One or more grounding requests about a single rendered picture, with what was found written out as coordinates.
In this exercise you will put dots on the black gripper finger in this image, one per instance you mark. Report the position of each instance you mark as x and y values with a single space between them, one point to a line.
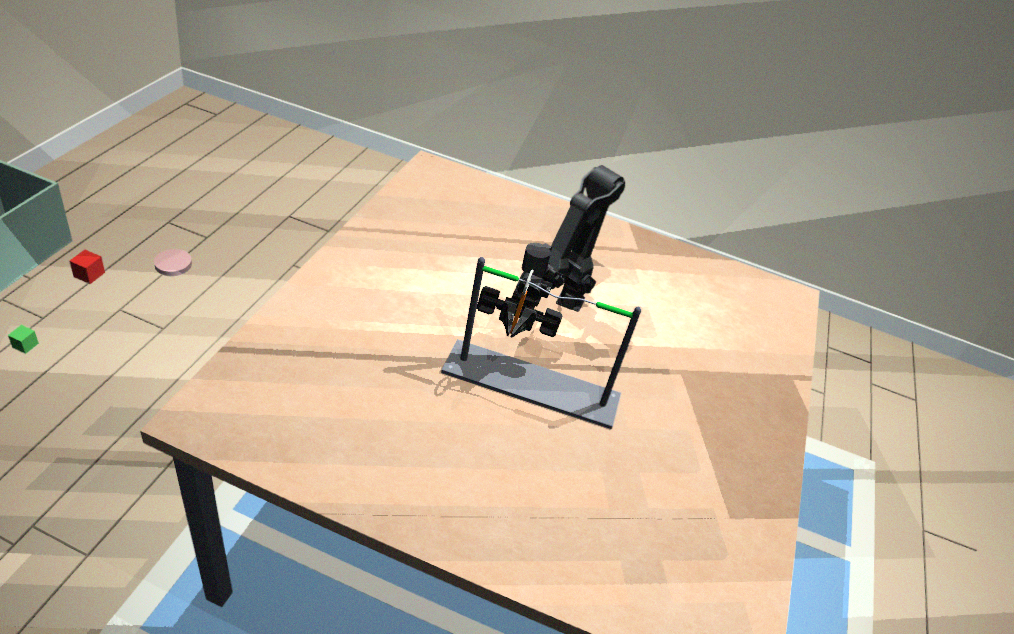
525 322
507 315

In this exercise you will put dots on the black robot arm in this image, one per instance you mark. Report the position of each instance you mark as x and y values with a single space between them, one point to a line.
556 265

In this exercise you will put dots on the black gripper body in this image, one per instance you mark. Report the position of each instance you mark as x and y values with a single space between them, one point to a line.
488 301

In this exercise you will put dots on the orange handle with dark grey loop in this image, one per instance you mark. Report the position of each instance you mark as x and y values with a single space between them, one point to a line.
521 300

